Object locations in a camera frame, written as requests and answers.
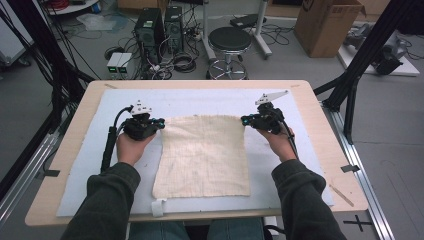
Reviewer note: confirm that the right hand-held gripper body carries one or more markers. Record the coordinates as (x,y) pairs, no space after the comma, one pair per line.
(268,120)

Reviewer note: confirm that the clear plastic sheet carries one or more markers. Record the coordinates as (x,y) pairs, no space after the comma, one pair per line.
(100,22)

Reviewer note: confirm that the light wooden table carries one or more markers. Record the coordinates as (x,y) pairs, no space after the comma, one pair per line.
(336,146)

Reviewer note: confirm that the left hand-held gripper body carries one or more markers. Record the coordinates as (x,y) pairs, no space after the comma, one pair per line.
(140,128)

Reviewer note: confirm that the black tape cross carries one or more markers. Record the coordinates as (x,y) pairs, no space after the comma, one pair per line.
(357,223)

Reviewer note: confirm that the person's left hand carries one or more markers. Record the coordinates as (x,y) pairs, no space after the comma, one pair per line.
(131,150)

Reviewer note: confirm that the thin wooden stick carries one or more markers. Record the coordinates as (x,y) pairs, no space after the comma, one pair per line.
(341,195)

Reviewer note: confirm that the large black computer tower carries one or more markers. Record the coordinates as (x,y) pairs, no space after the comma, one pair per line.
(149,33)

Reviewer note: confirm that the round white table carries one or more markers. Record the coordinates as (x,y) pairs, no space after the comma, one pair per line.
(73,7)

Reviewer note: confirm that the cream checked cloth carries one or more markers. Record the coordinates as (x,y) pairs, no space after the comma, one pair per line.
(203,156)

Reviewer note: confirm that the brown cardboard box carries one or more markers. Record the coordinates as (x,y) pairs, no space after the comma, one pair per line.
(325,28)

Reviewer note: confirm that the black tape piece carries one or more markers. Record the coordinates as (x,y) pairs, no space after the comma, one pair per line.
(350,168)
(51,173)

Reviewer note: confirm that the white power supply box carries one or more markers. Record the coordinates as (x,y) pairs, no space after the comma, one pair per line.
(125,62)
(114,61)

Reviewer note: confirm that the flat black case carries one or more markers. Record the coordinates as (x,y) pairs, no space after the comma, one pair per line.
(246,20)

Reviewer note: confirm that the aluminium rail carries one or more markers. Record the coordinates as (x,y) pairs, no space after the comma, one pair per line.
(23,180)
(363,180)

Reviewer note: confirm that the white board with black device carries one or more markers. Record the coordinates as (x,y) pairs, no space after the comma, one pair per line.
(400,68)

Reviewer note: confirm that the person's right hand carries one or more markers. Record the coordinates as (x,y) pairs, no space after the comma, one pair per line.
(282,145)

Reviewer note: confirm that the slim black computer tower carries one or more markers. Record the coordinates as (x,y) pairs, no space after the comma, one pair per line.
(174,28)

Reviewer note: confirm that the white table mat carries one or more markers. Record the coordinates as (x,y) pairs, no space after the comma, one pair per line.
(200,101)

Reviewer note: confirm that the black round stool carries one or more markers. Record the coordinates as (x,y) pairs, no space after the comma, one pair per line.
(230,39)

